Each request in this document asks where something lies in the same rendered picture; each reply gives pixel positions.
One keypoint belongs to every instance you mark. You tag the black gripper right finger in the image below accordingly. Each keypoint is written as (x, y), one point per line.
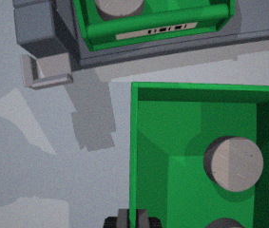
(144, 221)

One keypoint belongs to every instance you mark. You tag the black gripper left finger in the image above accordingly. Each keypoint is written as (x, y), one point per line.
(122, 221)

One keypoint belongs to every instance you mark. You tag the green bin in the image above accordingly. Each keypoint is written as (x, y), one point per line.
(172, 124)
(164, 19)

